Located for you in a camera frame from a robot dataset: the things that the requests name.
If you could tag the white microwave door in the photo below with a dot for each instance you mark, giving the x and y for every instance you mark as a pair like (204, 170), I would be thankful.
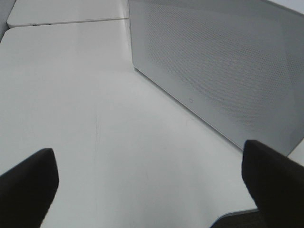
(236, 64)

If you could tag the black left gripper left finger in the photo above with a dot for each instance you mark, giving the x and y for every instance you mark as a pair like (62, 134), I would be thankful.
(27, 190)

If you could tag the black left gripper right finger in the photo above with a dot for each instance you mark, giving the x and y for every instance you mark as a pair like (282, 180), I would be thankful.
(275, 183)

